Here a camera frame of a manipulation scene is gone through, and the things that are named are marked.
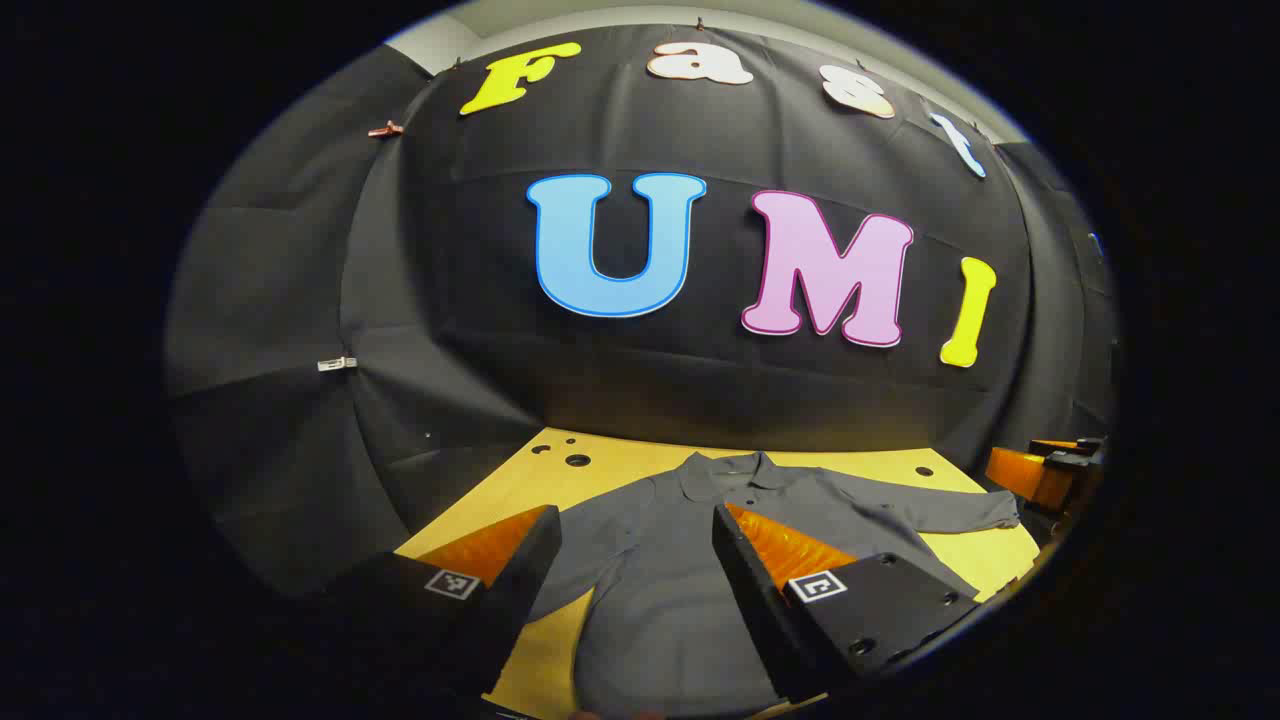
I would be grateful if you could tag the copper metal clip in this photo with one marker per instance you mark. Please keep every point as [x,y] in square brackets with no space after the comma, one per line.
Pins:
[385,129]

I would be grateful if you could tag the silver metal clip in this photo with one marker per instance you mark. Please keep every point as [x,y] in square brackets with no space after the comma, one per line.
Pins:
[337,364]

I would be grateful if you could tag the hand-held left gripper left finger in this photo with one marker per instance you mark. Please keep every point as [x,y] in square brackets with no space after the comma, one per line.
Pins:
[525,580]

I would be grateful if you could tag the grey long-sleeved shirt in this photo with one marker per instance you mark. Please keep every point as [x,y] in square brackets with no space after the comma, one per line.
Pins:
[660,570]

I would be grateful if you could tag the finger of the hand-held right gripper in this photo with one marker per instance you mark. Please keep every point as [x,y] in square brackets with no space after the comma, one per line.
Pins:
[1075,455]
[1030,480]

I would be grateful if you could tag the black backdrop cloth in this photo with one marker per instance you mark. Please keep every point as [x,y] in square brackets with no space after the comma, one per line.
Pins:
[480,300]

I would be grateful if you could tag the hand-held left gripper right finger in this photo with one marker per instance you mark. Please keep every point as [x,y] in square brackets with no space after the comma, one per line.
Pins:
[745,590]

